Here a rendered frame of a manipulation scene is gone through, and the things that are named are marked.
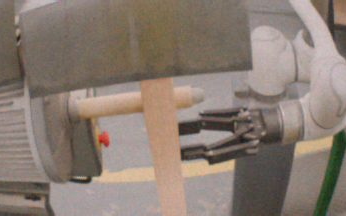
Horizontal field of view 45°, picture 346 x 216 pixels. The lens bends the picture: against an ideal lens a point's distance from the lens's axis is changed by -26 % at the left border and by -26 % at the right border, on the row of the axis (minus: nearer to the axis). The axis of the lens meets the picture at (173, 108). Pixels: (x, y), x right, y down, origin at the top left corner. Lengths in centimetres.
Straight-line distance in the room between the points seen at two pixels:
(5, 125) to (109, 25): 28
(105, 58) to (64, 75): 6
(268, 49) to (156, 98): 92
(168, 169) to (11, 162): 30
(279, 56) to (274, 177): 50
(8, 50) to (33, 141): 16
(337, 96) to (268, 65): 83
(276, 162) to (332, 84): 104
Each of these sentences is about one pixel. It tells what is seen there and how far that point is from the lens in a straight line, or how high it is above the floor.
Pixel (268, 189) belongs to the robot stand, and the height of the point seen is 34.
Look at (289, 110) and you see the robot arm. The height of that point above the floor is 114.
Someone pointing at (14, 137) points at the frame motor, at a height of 128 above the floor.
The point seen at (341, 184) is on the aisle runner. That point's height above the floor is 0.
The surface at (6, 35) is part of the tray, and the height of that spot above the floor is 146.
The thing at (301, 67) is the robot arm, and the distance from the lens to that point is 168.
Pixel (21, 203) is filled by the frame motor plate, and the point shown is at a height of 112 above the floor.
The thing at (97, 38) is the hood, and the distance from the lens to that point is 60.
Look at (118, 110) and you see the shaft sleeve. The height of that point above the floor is 125.
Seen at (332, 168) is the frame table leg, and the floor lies 69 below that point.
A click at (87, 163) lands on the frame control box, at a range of 118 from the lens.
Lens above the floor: 173
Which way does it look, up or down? 35 degrees down
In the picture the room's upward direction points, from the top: 5 degrees counter-clockwise
